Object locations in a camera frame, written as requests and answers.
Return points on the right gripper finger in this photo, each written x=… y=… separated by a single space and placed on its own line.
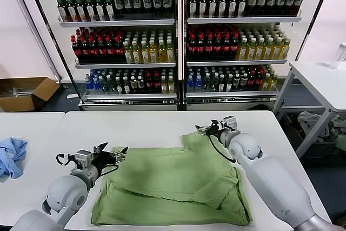
x=215 y=124
x=204 y=131

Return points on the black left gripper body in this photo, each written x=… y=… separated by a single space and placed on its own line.
x=105 y=160

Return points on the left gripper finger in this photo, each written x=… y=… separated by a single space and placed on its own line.
x=100 y=148
x=120 y=155

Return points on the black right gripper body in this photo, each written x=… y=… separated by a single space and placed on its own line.
x=216 y=130

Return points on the light green t-shirt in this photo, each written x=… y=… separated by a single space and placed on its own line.
x=167 y=177

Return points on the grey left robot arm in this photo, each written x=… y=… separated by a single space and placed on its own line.
x=65 y=195

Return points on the green cap tea bottle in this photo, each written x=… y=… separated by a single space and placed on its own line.
x=91 y=10
x=212 y=6
x=100 y=10
x=62 y=12
x=72 y=11
x=126 y=86
x=229 y=85
x=232 y=6
x=241 y=6
x=119 y=86
x=222 y=6
x=81 y=11
x=221 y=85
x=202 y=6
x=192 y=6
x=109 y=10

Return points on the clear green water bottle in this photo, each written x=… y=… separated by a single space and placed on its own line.
x=111 y=86
x=206 y=83
x=214 y=83
x=104 y=86

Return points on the blue label water bottle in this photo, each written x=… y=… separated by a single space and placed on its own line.
x=96 y=86
x=89 y=86
x=198 y=83
x=190 y=83

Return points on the yellow drink bottle green cap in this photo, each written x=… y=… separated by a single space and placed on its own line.
x=161 y=54
x=153 y=55
x=170 y=85
x=164 y=85
x=266 y=83
x=251 y=52
x=136 y=55
x=128 y=55
x=284 y=51
x=170 y=54
x=267 y=52
x=273 y=82
x=276 y=51
x=259 y=52
x=145 y=55
x=242 y=52

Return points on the red cap cola bottle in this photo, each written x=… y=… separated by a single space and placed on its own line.
x=226 y=47
x=111 y=50
x=192 y=48
x=94 y=51
x=103 y=51
x=119 y=50
x=78 y=51
x=217 y=48
x=234 y=47
x=259 y=79
x=156 y=83
x=86 y=51
x=251 y=79
x=149 y=83
x=200 y=48
x=209 y=48

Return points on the white flat floor piece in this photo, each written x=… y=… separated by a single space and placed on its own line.
x=72 y=96

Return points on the open cardboard box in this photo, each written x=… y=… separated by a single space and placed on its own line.
x=43 y=90

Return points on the crumpled blue cloth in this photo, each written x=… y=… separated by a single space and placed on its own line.
x=12 y=158

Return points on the grey cloth pile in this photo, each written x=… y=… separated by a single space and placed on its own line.
x=311 y=122

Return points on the metal rods bundle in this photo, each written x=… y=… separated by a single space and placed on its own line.
x=19 y=92

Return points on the dark laundry crate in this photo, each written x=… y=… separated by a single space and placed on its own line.
x=319 y=150

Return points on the grey beverage display shelf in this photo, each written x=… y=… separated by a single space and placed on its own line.
x=243 y=20
x=116 y=22

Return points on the white side table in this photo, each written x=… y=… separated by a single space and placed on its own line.
x=319 y=79

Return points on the pale green cloth pile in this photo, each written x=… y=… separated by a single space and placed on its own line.
x=339 y=131

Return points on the dark tea bottle beige label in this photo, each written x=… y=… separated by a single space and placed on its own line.
x=261 y=0
x=252 y=0

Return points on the clear plastic jar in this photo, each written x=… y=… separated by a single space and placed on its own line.
x=338 y=55

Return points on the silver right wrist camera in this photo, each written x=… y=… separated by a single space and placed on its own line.
x=229 y=122

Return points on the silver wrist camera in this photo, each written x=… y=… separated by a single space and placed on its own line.
x=229 y=122
x=82 y=158

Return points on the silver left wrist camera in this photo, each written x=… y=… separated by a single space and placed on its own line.
x=82 y=158

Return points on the black slanted frame strip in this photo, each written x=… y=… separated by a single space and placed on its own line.
x=53 y=36
x=314 y=14

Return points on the grey slanted wall strip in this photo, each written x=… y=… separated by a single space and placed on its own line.
x=34 y=25

